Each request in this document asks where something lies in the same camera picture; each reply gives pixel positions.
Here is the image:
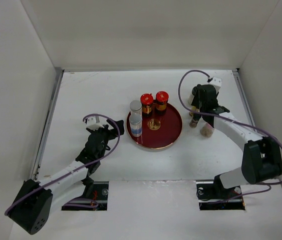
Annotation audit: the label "pink-lid spice shaker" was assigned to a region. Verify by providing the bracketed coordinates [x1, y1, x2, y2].
[200, 122, 215, 138]

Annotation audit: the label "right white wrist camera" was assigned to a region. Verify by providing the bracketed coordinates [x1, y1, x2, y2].
[207, 76, 222, 94]

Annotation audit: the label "silver-lid shaker light label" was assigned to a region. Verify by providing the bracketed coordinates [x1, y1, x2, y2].
[129, 100, 142, 116]

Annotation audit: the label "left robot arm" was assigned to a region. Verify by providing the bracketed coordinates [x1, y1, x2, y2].
[4, 114, 124, 235]

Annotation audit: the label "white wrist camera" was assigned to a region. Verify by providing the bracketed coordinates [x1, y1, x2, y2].
[83, 115, 104, 131]
[207, 76, 222, 94]

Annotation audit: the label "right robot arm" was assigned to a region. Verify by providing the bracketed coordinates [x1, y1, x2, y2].
[191, 84, 282, 201]

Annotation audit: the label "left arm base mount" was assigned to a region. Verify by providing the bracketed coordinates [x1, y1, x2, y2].
[61, 179, 109, 211]

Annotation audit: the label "silver-lid shaker blue label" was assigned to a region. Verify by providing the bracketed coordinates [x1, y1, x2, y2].
[129, 113, 142, 137]

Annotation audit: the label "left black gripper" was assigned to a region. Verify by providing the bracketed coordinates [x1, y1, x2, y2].
[89, 119, 123, 159]

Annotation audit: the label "round red lacquer tray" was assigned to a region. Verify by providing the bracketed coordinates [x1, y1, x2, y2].
[126, 103, 183, 150]

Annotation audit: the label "red-lid jar amber contents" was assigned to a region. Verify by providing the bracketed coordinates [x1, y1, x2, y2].
[140, 93, 154, 117]

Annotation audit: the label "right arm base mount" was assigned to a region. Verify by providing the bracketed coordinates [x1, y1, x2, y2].
[196, 177, 245, 211]

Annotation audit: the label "black-cap bottle white contents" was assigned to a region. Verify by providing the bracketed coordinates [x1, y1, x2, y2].
[188, 84, 201, 107]

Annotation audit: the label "small gold-cap yellow bottle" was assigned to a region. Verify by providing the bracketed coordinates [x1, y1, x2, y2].
[189, 106, 201, 128]

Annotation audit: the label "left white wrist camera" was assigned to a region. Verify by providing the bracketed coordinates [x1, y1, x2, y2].
[83, 115, 104, 131]

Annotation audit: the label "red-lid jar dark sauce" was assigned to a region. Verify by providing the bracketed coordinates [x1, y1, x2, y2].
[155, 91, 169, 115]

